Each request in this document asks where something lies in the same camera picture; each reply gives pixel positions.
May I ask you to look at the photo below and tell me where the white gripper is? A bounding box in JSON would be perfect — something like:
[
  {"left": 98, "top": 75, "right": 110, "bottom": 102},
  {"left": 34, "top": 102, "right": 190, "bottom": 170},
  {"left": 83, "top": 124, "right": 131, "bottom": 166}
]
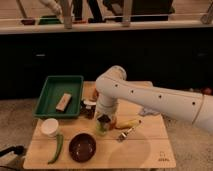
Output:
[{"left": 95, "top": 102, "right": 118, "bottom": 116}]

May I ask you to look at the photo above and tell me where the dark metal cup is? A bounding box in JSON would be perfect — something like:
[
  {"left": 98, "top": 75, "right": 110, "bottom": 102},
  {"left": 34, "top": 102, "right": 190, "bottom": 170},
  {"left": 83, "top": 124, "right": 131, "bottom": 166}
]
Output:
[{"left": 98, "top": 114, "right": 111, "bottom": 124}]

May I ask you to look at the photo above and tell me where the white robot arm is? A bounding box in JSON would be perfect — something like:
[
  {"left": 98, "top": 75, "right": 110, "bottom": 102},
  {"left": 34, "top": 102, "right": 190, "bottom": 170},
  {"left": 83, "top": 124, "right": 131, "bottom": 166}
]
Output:
[{"left": 95, "top": 65, "right": 213, "bottom": 134}]

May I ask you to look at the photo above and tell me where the orange peach fruit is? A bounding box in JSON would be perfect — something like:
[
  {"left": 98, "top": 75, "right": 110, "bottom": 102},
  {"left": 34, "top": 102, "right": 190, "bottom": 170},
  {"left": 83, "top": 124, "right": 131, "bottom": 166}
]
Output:
[{"left": 109, "top": 116, "right": 117, "bottom": 130}]

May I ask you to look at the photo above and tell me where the dark grapes bunch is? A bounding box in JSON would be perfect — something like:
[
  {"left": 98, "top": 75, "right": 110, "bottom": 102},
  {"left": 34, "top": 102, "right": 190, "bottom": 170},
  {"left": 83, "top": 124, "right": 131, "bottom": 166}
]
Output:
[{"left": 84, "top": 106, "right": 96, "bottom": 119}]

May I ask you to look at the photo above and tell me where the yellow banana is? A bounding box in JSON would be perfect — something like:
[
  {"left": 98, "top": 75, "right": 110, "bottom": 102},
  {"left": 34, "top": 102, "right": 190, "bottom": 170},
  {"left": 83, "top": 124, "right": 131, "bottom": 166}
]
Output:
[{"left": 115, "top": 120, "right": 139, "bottom": 130}]

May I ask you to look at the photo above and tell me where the green plastic cup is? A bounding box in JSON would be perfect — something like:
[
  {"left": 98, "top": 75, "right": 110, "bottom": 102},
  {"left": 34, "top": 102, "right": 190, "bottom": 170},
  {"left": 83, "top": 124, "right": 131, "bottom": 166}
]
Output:
[{"left": 96, "top": 121, "right": 108, "bottom": 136}]

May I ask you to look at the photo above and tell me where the metal fork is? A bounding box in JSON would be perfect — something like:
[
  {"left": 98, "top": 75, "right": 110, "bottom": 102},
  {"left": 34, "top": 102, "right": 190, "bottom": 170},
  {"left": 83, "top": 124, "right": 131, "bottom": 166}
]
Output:
[{"left": 117, "top": 120, "right": 141, "bottom": 142}]

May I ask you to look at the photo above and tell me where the light blue cloth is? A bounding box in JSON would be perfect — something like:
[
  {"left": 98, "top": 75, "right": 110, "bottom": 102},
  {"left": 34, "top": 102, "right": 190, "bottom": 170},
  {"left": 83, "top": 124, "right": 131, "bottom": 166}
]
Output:
[{"left": 139, "top": 107, "right": 159, "bottom": 116}]

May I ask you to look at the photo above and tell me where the wooden block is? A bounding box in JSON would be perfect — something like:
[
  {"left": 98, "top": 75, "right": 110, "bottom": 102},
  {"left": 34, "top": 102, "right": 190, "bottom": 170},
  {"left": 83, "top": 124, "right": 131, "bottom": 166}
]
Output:
[{"left": 56, "top": 93, "right": 72, "bottom": 112}]

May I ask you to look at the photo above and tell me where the dark red bowl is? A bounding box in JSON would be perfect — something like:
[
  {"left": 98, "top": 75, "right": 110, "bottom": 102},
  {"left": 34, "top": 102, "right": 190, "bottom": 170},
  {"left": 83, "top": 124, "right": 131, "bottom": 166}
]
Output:
[{"left": 69, "top": 133, "right": 96, "bottom": 163}]

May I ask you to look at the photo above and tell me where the green plastic tray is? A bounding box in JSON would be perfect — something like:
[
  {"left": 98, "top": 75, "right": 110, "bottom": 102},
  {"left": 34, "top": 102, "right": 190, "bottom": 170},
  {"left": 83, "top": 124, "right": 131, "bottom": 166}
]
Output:
[{"left": 34, "top": 75, "right": 84, "bottom": 119}]

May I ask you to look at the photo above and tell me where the green chili pepper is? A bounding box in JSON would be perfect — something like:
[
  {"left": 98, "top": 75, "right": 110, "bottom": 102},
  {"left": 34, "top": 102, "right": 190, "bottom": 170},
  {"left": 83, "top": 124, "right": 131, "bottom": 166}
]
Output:
[{"left": 48, "top": 134, "right": 64, "bottom": 164}]

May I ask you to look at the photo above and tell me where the white paper cup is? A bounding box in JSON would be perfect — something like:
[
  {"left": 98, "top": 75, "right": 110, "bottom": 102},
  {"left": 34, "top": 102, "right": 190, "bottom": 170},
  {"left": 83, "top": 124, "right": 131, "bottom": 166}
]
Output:
[{"left": 41, "top": 118, "right": 59, "bottom": 137}]

